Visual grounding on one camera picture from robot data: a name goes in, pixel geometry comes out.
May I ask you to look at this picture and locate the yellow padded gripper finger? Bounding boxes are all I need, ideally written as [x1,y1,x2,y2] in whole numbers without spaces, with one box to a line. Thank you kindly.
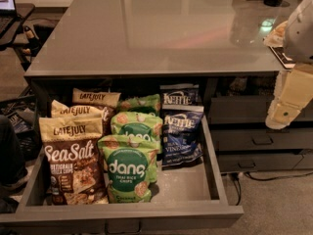
[273,63,313,125]

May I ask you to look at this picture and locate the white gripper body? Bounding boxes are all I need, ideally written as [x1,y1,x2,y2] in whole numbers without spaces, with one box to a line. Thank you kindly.
[265,71,295,130]

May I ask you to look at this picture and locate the blue kettle chip bag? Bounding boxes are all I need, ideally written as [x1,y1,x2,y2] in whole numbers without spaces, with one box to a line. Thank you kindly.
[160,83,199,109]
[162,105,203,166]

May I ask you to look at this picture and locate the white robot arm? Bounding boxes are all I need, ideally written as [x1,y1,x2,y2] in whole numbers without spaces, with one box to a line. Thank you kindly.
[265,0,313,129]

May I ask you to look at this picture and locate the upper closed grey drawer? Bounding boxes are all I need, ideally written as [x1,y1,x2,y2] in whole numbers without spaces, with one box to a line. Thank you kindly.
[207,95,313,125]

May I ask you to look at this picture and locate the closed grey drawer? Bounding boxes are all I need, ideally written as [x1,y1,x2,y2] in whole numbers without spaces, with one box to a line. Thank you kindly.
[207,95,313,125]
[211,128,313,151]
[217,153,313,172]

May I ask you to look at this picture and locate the middle closed grey drawer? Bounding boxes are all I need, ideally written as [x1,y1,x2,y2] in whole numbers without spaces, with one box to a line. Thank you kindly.
[211,128,313,151]

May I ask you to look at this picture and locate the lower closed grey drawer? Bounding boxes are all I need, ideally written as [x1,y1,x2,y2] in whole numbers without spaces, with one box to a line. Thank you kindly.
[217,153,313,172]

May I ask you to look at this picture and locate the open grey top drawer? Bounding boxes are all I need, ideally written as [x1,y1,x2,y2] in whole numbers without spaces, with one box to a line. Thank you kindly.
[0,95,245,235]

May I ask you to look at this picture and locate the rear green Dang chip bag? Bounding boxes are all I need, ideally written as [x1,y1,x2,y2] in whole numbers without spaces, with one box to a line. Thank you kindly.
[117,94,160,117]

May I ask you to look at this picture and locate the green dang chip bag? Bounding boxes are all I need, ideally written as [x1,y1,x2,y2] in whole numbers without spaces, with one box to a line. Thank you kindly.
[117,94,160,117]
[98,135,160,204]
[106,112,163,155]

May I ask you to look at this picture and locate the middle green Dang chip bag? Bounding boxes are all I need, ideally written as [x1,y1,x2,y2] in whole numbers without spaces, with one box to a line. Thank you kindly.
[106,112,163,155]

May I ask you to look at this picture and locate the front green Dang chip bag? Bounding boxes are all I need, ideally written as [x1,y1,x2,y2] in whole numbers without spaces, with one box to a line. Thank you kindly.
[98,135,160,204]

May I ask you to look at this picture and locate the rear Late July chip bag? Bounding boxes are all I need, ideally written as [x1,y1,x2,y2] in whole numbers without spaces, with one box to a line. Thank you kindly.
[72,88,120,114]

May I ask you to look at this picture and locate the late july chip bag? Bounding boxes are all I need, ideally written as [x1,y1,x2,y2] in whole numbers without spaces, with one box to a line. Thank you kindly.
[51,100,111,134]
[72,88,120,114]
[39,115,109,205]

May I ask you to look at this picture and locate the front Late July chip bag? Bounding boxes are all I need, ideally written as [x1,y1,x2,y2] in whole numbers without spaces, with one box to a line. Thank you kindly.
[39,115,109,205]

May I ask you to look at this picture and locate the middle Late July chip bag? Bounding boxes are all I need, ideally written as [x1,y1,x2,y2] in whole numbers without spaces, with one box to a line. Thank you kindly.
[51,100,111,134]

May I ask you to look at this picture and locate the black white fiducial marker board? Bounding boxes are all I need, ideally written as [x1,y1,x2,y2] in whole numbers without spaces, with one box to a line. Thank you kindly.
[270,47,295,70]

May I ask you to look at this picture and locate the black crate with items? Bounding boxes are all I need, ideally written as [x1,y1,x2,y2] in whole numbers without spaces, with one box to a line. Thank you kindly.
[0,95,41,161]

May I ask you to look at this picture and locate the dark side desk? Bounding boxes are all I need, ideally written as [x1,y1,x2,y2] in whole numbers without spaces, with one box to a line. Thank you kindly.
[0,3,35,51]

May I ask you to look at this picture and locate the person leg dark trousers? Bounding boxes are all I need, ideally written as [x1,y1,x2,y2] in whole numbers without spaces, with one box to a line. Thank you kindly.
[0,115,29,190]

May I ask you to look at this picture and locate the laptop computer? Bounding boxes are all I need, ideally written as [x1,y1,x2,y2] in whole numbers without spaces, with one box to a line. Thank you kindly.
[0,0,17,37]

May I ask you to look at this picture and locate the black floor cable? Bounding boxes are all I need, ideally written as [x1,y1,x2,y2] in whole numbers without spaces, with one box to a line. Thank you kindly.
[228,169,313,207]

